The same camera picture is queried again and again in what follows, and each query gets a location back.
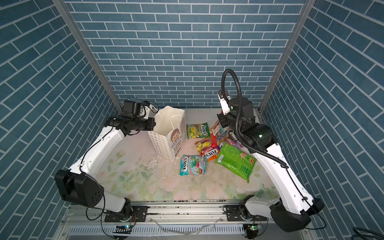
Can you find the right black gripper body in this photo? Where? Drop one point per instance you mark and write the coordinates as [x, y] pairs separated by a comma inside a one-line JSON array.
[[225, 119]]

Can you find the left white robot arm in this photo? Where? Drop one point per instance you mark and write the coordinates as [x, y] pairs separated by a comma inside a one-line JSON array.
[[78, 184]]

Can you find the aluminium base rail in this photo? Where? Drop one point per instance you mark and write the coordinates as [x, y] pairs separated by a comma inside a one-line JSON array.
[[217, 220]]

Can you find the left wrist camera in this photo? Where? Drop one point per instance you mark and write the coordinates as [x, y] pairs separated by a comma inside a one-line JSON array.
[[150, 108]]

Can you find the teal snack packet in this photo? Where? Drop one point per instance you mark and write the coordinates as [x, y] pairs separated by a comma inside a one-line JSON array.
[[193, 165]]

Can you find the white patterned paper bag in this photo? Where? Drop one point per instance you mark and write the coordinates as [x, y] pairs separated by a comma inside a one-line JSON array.
[[169, 133]]

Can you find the yellow snack packet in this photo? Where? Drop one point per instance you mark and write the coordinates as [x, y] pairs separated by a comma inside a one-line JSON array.
[[223, 133]]

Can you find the green Fox's spring candy bag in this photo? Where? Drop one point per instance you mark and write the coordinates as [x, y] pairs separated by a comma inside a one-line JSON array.
[[195, 131]]

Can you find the green snack packet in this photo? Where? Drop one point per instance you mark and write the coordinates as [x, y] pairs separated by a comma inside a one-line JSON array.
[[236, 161]]

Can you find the purple Fox's raspberry candy bag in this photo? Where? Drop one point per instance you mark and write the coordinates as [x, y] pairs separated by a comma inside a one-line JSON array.
[[233, 143]]

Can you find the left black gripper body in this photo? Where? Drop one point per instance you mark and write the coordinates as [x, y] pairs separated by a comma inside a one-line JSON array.
[[142, 124]]

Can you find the red snack packet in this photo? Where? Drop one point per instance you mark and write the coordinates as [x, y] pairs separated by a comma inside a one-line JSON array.
[[216, 130]]

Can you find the orange Fox's fruits candy bag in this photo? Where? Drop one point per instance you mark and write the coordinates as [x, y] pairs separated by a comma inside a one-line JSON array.
[[208, 148]]

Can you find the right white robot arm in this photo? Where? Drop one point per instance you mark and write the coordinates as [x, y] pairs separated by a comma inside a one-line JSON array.
[[294, 206]]

